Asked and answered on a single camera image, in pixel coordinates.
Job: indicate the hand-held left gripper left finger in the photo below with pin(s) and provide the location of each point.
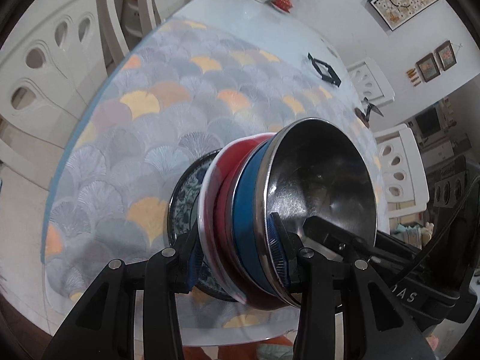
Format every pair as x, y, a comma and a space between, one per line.
193, 268

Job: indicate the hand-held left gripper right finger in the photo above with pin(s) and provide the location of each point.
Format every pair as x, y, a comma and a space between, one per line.
279, 257

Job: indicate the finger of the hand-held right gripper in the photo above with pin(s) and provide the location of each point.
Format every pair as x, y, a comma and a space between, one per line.
330, 234
393, 244

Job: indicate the blue steel bowl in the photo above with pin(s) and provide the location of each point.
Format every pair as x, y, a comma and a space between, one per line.
247, 202

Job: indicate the pink patterned bowl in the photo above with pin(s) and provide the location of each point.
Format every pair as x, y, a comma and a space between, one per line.
207, 202

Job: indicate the blue floral plate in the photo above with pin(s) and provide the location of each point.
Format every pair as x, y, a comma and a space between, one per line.
185, 198

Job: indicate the white dining chair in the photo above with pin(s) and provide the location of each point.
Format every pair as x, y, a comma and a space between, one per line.
412, 165
114, 15
75, 78
150, 5
382, 93

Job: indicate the fan-patterned table mat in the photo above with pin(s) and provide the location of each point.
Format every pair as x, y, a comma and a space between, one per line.
150, 120

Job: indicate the small framed picture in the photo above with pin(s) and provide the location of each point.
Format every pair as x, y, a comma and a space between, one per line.
426, 68
445, 55

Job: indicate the small red pot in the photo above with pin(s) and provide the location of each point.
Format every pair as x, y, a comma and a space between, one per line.
282, 3

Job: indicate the large framed picture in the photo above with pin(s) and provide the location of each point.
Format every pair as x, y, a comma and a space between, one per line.
407, 0

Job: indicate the black folding frame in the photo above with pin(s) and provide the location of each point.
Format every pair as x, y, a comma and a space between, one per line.
324, 70

